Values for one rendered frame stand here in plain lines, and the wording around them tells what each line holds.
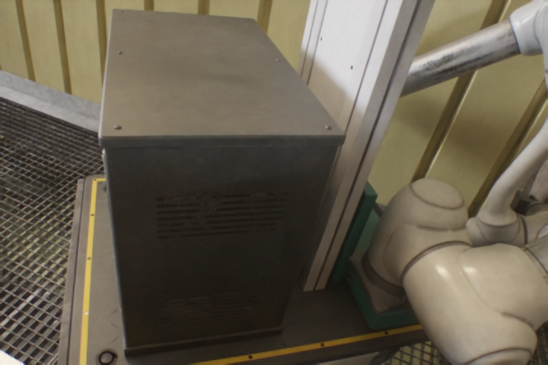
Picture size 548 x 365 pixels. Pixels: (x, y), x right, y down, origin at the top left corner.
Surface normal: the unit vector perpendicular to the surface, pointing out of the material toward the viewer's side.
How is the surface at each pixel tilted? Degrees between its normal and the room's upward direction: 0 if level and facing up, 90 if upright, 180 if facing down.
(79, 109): 90
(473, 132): 90
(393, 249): 88
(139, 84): 0
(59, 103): 90
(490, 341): 50
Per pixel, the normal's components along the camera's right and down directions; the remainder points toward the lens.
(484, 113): -0.37, 0.53
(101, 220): 0.15, -0.77
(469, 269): -0.45, -0.69
